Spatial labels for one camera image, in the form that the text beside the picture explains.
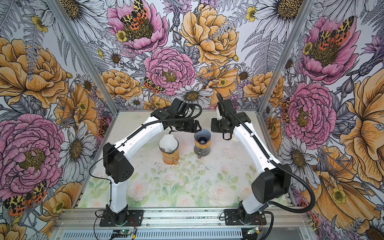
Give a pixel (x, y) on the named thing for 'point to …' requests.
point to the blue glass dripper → (202, 136)
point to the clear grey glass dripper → (162, 149)
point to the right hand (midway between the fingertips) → (215, 131)
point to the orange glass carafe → (170, 160)
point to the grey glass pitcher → (201, 152)
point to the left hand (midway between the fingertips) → (194, 132)
